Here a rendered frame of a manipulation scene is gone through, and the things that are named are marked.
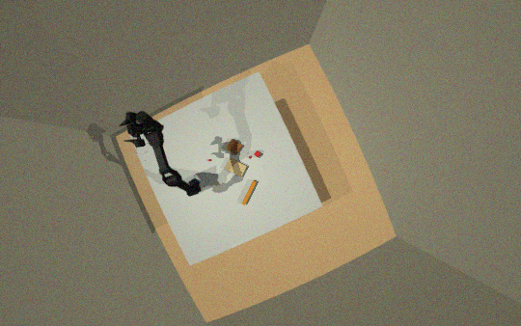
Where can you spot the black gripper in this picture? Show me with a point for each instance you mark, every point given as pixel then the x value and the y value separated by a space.
pixel 130 118

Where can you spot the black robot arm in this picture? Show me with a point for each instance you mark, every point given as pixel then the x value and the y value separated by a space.
pixel 155 138

